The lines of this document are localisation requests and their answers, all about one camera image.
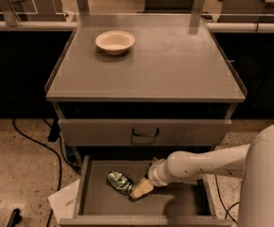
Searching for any white horizontal rail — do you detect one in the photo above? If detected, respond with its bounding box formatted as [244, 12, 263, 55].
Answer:
[0, 21, 274, 33]

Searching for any black drawer handle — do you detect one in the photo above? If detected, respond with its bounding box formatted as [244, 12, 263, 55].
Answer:
[131, 128, 160, 137]

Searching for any black object on floor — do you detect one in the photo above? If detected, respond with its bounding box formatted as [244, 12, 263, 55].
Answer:
[7, 208, 22, 227]

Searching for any black cable right floor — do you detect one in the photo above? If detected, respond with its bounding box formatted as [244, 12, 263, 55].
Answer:
[214, 175, 241, 224]

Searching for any black cable floor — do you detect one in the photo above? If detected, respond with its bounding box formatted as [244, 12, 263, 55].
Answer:
[11, 117, 82, 227]
[214, 175, 241, 224]

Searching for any white paper sheet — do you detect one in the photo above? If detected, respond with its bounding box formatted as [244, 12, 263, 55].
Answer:
[48, 180, 79, 221]

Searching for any open grey middle drawer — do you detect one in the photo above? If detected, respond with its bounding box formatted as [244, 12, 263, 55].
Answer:
[59, 156, 231, 227]

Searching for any grey background desk right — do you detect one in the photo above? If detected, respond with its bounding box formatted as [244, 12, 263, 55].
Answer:
[217, 0, 274, 24]

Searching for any grey upper drawer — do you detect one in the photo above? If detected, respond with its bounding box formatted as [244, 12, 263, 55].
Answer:
[59, 119, 231, 147]

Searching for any black cable left floor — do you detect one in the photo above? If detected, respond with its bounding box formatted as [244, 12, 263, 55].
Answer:
[11, 117, 82, 227]

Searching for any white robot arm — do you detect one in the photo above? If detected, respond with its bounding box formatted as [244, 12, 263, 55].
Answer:
[130, 125, 274, 227]

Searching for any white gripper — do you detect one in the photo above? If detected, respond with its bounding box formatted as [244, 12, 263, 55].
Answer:
[129, 158, 168, 200]

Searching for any grey drawer cabinet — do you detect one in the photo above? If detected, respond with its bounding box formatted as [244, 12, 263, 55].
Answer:
[43, 13, 248, 227]

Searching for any white paper bowl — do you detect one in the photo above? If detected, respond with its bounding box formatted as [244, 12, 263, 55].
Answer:
[95, 30, 135, 56]

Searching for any crushed green can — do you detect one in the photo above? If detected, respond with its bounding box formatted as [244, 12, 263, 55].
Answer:
[106, 170, 134, 196]

